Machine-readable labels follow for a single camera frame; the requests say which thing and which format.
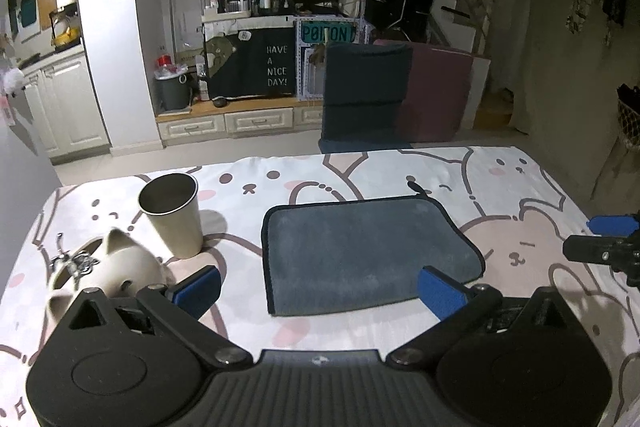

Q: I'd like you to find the cat-shaped ceramic bowl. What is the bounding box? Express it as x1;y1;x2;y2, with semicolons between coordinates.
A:
46;227;173;324

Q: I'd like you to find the grey trash bin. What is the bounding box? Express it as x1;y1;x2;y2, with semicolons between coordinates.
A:
154;72;194;112

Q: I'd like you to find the white fluffy duster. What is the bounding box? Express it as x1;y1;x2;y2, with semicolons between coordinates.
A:
0;67;26;96

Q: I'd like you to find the beige cup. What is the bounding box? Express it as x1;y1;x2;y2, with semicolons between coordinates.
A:
137;173;205;259

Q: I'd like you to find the teal sign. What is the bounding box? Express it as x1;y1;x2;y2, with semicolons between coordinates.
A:
299;23;357;46

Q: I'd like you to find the white metal rack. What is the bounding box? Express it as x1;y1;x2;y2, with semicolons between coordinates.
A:
294;0;377;102

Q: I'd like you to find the dark blue chair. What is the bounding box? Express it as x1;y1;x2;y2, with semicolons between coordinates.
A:
318;43;414;154

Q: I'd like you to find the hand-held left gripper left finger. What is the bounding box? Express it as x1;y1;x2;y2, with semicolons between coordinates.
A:
60;265;254;371

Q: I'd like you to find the grey towel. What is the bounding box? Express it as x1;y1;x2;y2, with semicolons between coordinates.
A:
261;179;487;318

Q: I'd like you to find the black have a nice day sign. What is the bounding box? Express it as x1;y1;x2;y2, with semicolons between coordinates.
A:
205;27;296;100

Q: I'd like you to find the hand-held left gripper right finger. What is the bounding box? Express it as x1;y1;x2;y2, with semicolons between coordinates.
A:
387;265;577;370

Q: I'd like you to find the rabbit print bed sheet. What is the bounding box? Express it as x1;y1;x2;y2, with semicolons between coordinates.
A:
0;146;640;427

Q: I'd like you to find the metal key bunch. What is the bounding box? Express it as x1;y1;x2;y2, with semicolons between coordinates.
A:
50;233;101;281

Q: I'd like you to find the woven basket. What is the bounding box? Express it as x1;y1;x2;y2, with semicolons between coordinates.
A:
616;84;640;148

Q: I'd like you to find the pink folded mat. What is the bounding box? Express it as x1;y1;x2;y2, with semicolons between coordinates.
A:
374;39;475;144

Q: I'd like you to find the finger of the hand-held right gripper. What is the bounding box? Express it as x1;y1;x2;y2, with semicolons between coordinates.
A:
587;215;640;238
562;235;622;265

